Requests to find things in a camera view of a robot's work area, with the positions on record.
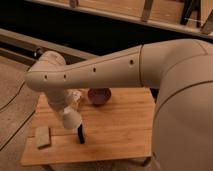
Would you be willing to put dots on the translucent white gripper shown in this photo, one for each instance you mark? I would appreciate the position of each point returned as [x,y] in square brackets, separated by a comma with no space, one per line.
[74,99]

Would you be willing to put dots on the dark red bowl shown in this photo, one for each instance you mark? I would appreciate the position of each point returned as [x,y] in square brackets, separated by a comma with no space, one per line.
[99,96]

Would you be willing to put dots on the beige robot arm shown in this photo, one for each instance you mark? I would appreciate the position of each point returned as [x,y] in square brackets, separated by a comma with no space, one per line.
[180,70]

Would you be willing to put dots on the beige sponge block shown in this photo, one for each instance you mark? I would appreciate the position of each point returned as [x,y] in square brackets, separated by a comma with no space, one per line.
[42,136]

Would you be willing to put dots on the wooden board table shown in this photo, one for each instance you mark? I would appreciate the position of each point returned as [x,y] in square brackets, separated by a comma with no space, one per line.
[120,129]

